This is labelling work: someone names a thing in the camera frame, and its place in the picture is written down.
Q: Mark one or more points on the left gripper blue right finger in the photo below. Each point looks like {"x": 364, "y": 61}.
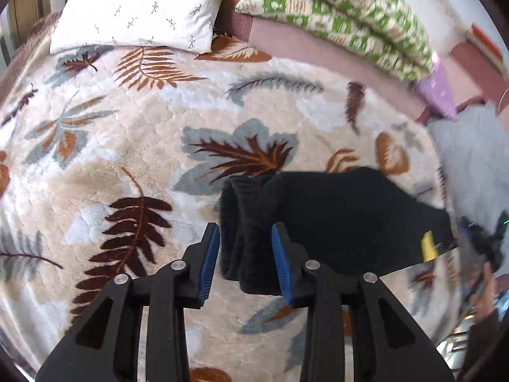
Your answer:
{"x": 388, "y": 344}

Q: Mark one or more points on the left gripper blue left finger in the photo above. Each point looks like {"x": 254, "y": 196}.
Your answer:
{"x": 103, "y": 345}

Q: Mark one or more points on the black pants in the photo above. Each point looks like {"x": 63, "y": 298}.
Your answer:
{"x": 353, "y": 222}

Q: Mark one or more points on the person's right hand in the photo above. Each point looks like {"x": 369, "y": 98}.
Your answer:
{"x": 483, "y": 301}

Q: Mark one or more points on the grey quilted pillow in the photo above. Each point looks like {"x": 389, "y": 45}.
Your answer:
{"x": 473, "y": 153}

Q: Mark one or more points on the pink quilted bed sheet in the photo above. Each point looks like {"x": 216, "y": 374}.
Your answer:
{"x": 477, "y": 79}

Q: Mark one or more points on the leaf pattern fleece blanket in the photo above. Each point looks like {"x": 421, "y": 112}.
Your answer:
{"x": 113, "y": 160}

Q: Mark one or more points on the stack of books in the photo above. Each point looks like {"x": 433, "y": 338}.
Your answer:
{"x": 476, "y": 36}

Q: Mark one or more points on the green checkered folded quilt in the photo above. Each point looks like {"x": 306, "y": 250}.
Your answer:
{"x": 385, "y": 32}

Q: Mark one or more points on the white floral pillow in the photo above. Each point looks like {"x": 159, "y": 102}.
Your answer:
{"x": 182, "y": 24}

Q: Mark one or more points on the wooden window frame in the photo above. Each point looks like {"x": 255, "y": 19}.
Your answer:
{"x": 17, "y": 18}

